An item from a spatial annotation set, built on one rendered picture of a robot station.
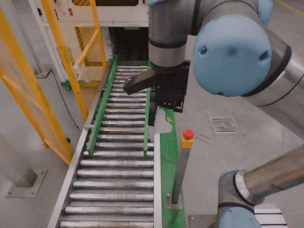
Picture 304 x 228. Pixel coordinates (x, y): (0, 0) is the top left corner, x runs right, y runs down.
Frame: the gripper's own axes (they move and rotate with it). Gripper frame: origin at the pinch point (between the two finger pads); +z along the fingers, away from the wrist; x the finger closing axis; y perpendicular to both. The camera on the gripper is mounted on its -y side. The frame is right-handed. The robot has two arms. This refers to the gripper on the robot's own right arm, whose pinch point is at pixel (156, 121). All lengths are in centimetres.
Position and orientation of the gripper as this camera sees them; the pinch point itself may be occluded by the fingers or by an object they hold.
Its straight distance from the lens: 54.3
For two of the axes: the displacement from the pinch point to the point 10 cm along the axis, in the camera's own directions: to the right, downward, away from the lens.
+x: 2.5, -6.8, 6.9
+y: 9.7, 1.7, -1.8
